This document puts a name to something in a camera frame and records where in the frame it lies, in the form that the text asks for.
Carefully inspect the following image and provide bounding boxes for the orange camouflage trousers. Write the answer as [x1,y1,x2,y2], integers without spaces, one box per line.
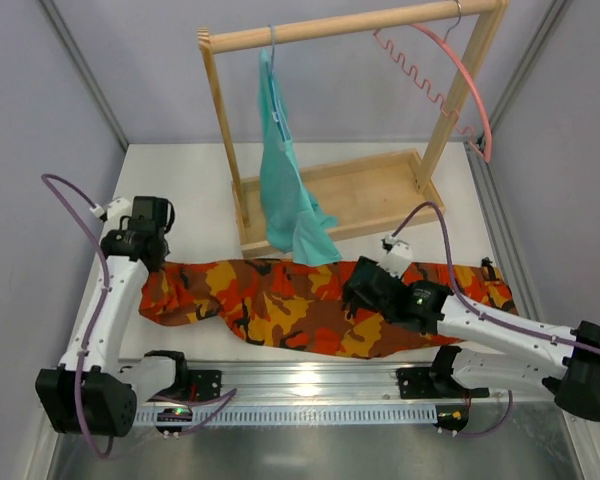
[138,257,520,360]

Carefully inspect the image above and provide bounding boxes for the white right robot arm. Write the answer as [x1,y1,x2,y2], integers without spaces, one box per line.
[343,257,600,422]

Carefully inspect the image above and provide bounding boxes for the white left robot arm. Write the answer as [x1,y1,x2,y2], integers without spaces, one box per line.
[35,196,189,437]

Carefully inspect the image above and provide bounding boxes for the right controller board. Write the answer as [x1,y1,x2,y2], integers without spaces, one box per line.
[434,409,469,435]

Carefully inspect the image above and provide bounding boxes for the controller board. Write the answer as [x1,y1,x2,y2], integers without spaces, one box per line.
[434,409,469,435]
[155,406,193,435]

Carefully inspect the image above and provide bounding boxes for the wooden clothes rack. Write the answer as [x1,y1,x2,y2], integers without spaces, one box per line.
[197,1,495,257]

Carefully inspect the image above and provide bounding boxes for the teal t-shirt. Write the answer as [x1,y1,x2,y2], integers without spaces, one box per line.
[258,50,341,267]

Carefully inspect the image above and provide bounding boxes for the left controller board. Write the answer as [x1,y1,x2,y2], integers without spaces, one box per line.
[155,406,193,435]

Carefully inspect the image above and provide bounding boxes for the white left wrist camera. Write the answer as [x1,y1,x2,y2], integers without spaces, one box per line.
[90,197,132,222]

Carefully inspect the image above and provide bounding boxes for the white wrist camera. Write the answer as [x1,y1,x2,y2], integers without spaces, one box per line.
[378,235,413,278]
[90,197,132,222]

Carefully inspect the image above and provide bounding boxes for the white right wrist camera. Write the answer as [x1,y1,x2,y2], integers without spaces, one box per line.
[378,235,413,278]

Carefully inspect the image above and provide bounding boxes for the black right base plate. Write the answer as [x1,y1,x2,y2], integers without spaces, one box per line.
[395,367,490,400]

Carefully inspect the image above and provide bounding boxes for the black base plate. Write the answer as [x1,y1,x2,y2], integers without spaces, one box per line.
[395,367,490,400]
[180,369,222,403]

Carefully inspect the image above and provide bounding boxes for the slotted cable duct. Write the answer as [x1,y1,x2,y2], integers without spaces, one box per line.
[133,404,437,427]

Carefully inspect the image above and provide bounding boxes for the aluminium front rail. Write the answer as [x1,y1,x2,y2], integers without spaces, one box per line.
[147,352,546,403]

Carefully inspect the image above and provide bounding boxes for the aluminium rail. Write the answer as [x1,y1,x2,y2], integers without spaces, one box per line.
[147,352,546,403]
[463,141,540,320]

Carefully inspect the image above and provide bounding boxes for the aluminium right side rail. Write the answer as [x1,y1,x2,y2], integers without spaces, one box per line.
[463,141,540,320]

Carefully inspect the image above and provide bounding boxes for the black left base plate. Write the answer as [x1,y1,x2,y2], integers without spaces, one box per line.
[180,369,222,403]

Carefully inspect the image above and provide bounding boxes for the blue wire hanger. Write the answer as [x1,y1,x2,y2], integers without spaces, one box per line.
[268,24,292,142]

